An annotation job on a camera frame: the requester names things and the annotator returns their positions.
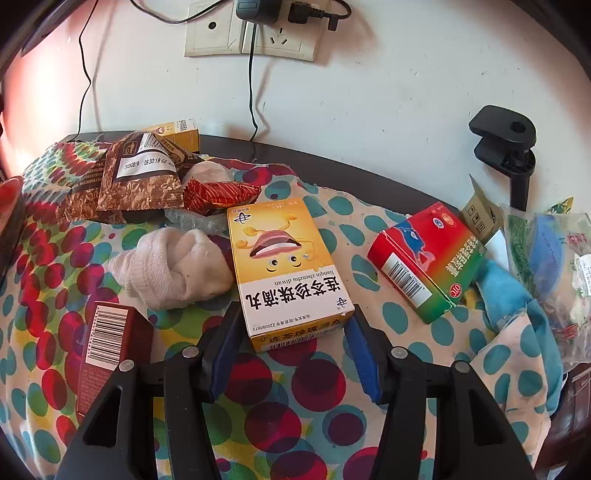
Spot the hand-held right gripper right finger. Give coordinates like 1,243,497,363
344,307,539,480

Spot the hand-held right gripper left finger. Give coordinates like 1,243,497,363
55,302,245,480

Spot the yellow medicine box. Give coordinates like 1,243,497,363
226,199,356,354

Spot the red candy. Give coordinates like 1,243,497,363
185,179,262,216

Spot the brown snack packet white label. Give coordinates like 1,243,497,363
97,130,186,214

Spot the red basket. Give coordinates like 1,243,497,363
0,175,27,278

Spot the polka dot cloth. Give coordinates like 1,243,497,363
0,138,565,480

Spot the white sock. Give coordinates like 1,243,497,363
111,228,234,311

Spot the dark red box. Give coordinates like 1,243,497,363
76,301,153,428

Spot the red green medicine box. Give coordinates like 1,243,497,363
367,202,488,325

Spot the clear bubble wrap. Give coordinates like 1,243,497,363
163,209,230,246

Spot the blue cloth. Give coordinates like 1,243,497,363
475,263,565,403

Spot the white card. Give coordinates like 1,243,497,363
485,228,509,274

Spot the white crumpled plastic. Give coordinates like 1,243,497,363
181,158,232,186

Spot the small cardboard box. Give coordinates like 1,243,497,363
462,174,505,245

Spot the clear plastic bag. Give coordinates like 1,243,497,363
501,196,591,372

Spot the yellow brown box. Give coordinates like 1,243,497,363
143,119,202,154

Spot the black clamp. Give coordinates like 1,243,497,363
468,105,539,213

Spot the black charger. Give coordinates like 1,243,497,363
235,0,276,23

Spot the black plug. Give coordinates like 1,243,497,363
287,0,341,31

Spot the thin black cable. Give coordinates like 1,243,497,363
76,31,103,137

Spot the white wall socket panel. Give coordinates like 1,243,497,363
185,0,320,64

